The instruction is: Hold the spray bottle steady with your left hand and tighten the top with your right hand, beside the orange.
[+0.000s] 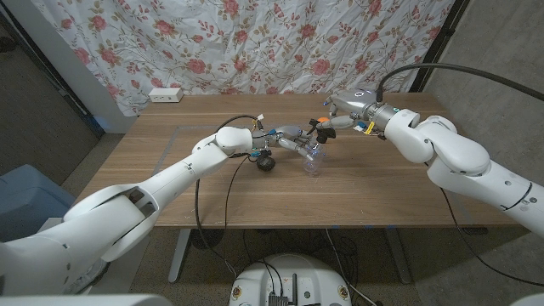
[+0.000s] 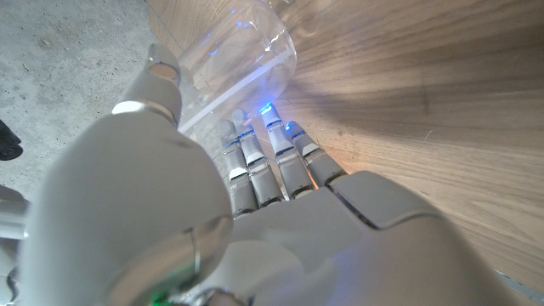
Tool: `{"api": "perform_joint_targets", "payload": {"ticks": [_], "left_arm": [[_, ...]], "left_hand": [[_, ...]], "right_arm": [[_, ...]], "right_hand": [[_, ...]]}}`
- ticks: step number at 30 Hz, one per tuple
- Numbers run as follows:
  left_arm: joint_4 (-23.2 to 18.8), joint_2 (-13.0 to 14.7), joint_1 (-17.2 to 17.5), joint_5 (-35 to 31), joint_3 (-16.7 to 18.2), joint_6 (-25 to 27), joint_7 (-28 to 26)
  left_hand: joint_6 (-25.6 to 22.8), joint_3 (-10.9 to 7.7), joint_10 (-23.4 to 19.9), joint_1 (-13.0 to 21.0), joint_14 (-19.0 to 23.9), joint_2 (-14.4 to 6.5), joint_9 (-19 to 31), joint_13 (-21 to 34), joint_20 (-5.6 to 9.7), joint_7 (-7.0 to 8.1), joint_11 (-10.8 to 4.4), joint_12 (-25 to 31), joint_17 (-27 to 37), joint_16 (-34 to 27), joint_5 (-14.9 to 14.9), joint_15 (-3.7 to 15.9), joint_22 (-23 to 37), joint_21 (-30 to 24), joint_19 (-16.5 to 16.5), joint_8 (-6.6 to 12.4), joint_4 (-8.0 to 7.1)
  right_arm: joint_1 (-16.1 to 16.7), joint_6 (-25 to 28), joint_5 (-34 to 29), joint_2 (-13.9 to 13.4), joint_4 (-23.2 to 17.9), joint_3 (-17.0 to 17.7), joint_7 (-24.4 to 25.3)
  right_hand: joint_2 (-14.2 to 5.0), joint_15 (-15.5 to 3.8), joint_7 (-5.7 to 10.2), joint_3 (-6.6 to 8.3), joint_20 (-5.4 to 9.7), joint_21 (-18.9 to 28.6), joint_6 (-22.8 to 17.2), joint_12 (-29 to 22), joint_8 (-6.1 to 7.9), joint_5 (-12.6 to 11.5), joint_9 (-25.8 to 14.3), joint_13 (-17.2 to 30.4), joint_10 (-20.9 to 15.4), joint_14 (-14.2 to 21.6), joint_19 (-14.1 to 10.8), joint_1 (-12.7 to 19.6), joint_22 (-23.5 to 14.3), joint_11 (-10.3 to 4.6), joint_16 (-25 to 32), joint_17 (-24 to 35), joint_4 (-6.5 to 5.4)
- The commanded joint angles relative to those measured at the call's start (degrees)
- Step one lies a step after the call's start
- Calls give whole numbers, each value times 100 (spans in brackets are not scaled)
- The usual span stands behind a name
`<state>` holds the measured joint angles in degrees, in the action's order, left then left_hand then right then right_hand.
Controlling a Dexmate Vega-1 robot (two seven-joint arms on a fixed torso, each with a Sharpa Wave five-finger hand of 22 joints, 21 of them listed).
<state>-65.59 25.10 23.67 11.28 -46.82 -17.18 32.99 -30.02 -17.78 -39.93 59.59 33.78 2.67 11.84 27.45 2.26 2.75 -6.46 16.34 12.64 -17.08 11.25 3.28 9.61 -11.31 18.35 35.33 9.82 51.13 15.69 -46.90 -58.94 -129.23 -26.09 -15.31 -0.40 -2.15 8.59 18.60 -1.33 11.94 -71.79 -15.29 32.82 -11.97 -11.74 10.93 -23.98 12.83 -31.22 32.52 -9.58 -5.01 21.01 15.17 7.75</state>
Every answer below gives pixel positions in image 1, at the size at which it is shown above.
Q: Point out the white table leg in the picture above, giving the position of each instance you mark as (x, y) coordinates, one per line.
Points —
(178, 259)

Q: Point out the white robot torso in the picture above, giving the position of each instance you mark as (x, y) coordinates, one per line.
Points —
(85, 301)

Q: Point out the grey table leg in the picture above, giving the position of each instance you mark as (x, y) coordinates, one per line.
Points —
(399, 259)

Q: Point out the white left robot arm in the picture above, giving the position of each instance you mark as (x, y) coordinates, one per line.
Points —
(187, 168)

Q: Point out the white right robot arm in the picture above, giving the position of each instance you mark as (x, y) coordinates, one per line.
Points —
(459, 157)

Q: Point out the clear spray bottle black top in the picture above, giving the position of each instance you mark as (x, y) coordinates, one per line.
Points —
(325, 135)

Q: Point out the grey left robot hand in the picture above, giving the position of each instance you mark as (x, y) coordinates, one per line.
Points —
(285, 137)

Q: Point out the black backdrop frame pole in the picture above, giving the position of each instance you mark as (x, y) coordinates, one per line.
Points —
(440, 42)
(68, 93)

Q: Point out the orange fruit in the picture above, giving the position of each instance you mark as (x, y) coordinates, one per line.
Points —
(323, 120)

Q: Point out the white power strip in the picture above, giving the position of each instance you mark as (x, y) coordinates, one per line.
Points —
(166, 95)

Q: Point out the floral backdrop cloth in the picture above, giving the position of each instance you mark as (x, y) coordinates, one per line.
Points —
(255, 42)

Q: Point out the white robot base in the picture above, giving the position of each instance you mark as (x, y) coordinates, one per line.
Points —
(293, 276)

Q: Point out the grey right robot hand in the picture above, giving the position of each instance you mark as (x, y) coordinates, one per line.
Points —
(355, 104)

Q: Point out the blue plastic bin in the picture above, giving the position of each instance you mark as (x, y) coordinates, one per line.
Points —
(25, 195)

